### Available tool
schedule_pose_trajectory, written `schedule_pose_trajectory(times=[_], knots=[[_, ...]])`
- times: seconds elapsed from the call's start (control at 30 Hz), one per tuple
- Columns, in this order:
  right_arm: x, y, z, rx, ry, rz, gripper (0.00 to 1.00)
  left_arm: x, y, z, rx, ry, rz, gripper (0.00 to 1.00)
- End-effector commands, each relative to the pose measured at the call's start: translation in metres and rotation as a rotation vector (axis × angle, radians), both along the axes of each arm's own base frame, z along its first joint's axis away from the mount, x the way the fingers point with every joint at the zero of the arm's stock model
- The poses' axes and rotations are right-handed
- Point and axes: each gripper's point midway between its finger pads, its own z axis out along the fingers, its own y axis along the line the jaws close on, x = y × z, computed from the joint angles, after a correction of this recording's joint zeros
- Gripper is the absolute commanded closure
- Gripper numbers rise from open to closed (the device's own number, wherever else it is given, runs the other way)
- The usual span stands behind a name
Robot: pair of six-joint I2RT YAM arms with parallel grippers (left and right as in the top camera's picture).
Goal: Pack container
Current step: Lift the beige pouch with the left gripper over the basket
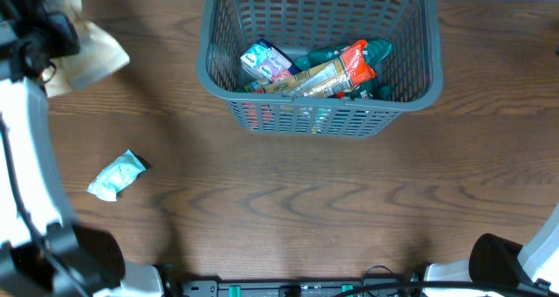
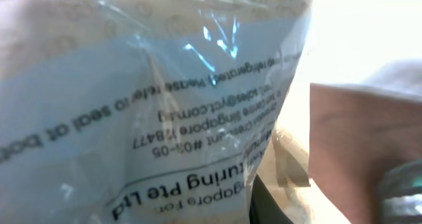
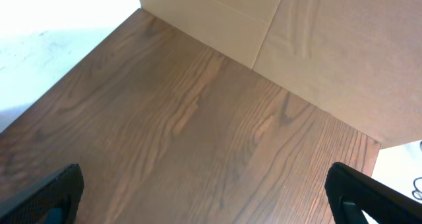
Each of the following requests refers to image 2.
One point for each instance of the beige paper pouch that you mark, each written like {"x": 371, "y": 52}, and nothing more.
{"x": 141, "y": 111}

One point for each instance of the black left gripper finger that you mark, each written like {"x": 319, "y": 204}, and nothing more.
{"x": 264, "y": 209}

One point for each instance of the grey plastic basket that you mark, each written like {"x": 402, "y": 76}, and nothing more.
{"x": 399, "y": 195}

